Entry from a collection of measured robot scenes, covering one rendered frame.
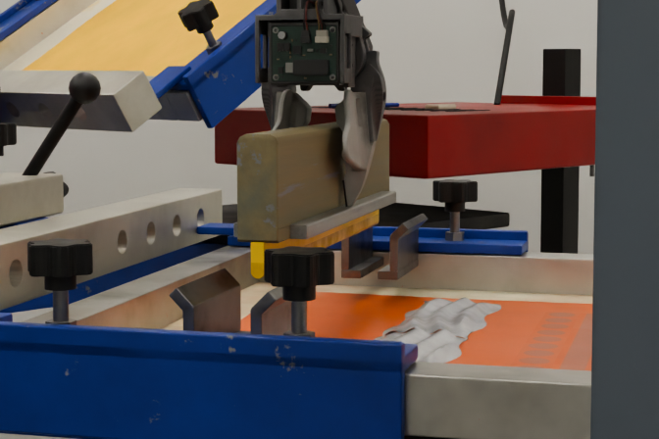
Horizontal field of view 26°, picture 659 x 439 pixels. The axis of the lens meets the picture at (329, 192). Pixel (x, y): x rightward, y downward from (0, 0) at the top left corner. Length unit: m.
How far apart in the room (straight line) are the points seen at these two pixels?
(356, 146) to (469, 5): 2.05
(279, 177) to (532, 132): 1.23
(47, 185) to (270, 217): 0.34
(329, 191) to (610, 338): 0.70
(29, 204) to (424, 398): 0.50
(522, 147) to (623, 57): 1.75
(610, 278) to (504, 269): 0.97
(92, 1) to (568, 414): 1.49
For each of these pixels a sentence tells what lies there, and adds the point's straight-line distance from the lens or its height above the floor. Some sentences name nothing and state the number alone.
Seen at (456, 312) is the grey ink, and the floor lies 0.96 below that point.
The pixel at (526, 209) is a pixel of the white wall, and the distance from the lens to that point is 3.15.
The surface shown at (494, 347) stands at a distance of 1.12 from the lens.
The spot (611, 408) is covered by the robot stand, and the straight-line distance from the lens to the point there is 0.43.
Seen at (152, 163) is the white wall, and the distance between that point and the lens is 3.36.
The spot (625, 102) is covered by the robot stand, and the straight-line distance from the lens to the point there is 0.42.
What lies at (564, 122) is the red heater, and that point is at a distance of 2.26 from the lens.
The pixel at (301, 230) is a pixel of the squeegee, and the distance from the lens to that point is 1.01.
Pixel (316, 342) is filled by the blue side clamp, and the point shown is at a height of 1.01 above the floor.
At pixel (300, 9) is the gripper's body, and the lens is 1.08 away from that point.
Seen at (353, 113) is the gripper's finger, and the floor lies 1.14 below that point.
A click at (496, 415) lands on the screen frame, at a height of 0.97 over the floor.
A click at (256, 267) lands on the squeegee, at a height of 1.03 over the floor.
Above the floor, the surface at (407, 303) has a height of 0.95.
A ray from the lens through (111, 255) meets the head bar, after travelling 1.27.
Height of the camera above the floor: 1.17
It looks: 5 degrees down
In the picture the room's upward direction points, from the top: straight up
